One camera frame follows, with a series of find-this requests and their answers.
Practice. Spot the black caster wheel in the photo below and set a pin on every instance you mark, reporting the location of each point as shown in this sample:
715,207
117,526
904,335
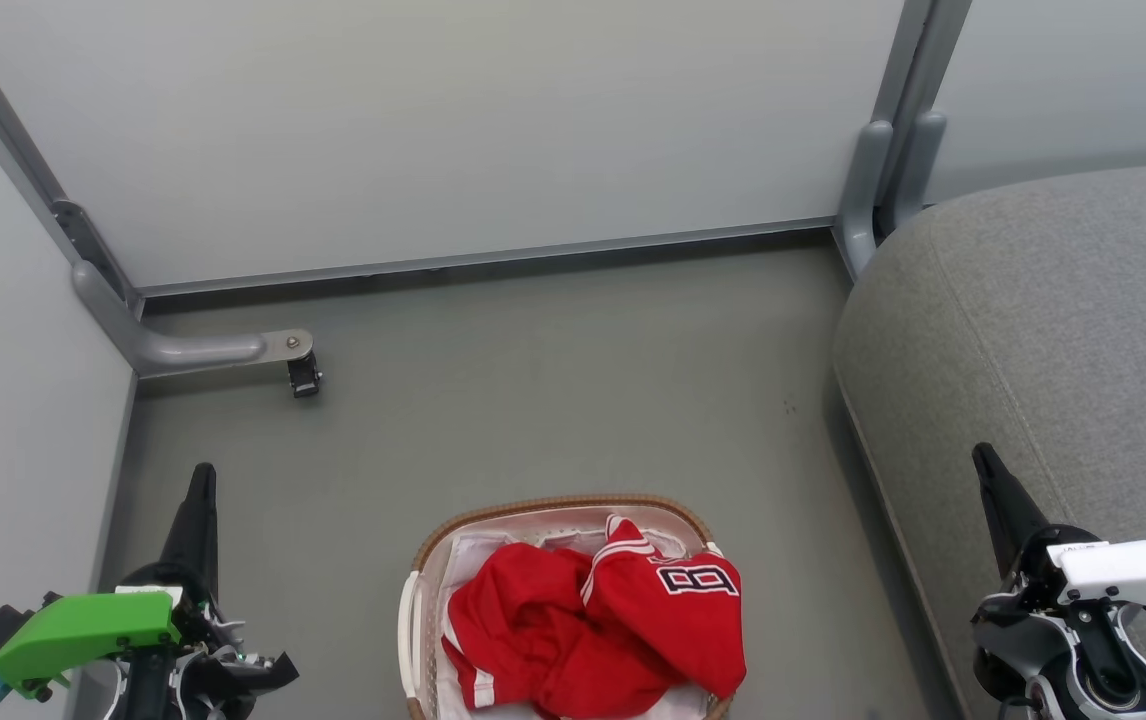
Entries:
305,378

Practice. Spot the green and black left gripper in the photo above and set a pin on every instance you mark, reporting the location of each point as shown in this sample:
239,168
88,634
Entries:
93,630

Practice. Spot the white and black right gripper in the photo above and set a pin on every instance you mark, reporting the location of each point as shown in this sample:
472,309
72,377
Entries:
1133,575

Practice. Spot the woven laundry basket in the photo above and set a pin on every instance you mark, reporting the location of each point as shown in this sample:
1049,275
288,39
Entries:
419,640

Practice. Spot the grey partition base rail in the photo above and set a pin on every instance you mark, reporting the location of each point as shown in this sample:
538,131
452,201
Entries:
483,257

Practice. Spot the red jersey with number 8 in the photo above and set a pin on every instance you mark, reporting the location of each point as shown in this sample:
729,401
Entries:
673,620

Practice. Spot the long grey partition foot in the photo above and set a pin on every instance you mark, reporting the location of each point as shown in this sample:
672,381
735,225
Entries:
193,350

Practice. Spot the grey fabric sofa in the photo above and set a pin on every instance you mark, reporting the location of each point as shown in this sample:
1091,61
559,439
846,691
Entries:
1053,330

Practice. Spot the plain red garment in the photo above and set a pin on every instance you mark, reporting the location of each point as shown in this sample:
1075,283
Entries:
523,620

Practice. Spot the white basket liner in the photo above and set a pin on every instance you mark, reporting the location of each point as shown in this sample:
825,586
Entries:
478,545

